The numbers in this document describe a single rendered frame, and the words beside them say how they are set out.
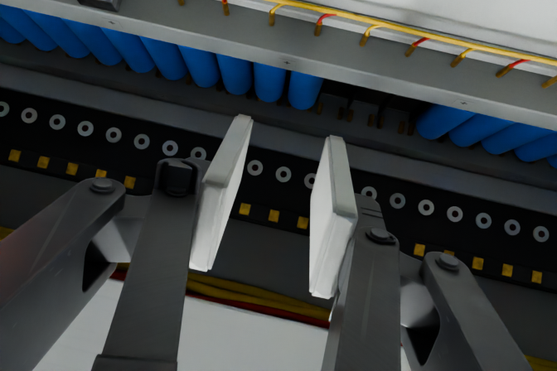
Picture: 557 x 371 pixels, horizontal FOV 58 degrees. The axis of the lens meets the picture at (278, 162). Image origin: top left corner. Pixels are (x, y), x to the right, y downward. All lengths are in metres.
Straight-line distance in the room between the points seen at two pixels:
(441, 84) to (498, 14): 0.04
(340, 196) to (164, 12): 0.13
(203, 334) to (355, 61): 0.13
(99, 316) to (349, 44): 0.16
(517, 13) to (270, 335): 0.16
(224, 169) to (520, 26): 0.14
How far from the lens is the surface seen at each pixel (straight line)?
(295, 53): 0.23
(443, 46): 0.23
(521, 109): 0.24
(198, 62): 0.28
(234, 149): 0.17
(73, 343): 0.23
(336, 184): 0.16
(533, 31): 0.23
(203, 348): 0.22
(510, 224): 0.39
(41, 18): 0.30
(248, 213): 0.35
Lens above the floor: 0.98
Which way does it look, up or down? 9 degrees up
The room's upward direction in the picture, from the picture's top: 167 degrees counter-clockwise
